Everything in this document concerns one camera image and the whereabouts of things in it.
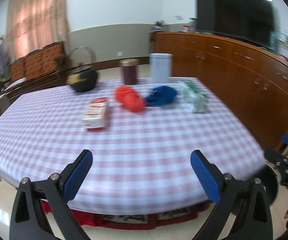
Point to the pink patterned curtain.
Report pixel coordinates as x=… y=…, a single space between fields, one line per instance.
x=37 y=17

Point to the maroon bin with gold lid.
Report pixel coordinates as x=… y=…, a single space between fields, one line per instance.
x=129 y=72

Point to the green and white carton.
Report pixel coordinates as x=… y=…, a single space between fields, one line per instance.
x=194 y=96

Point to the black television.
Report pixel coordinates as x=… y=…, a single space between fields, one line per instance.
x=234 y=15

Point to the blue cloth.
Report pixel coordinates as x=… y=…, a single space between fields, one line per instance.
x=162 y=96

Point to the wooden sideboard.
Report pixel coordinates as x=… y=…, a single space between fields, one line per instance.
x=239 y=80

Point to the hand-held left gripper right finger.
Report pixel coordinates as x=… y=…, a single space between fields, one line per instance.
x=205 y=175

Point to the red plastic bag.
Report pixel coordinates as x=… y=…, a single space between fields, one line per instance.
x=130 y=99

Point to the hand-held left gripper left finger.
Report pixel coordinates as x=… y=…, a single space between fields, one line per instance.
x=79 y=172

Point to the white bin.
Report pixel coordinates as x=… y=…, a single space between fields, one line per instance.
x=161 y=67

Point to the wooden sofa with woven back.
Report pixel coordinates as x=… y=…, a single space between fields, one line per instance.
x=36 y=66

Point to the small red box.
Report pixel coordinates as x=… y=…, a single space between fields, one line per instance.
x=186 y=28

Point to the red and white box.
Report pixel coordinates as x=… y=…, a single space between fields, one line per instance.
x=96 y=115

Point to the pink checkered tablecloth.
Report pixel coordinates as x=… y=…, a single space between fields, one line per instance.
x=134 y=145

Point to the coat rack with hats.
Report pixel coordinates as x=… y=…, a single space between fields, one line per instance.
x=0 y=55

